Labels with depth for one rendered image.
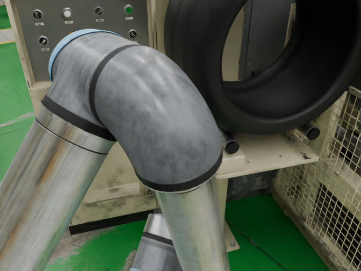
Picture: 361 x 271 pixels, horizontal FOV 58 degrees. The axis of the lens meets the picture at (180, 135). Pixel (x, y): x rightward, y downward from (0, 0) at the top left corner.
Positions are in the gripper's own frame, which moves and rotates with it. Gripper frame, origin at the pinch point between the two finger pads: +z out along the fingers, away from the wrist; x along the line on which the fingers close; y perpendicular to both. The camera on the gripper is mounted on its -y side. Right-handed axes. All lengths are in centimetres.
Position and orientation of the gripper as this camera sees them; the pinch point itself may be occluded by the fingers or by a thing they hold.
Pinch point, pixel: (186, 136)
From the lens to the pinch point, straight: 82.0
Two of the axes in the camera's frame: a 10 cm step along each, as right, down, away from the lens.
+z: 2.9, -9.0, 3.2
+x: 7.6, 0.1, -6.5
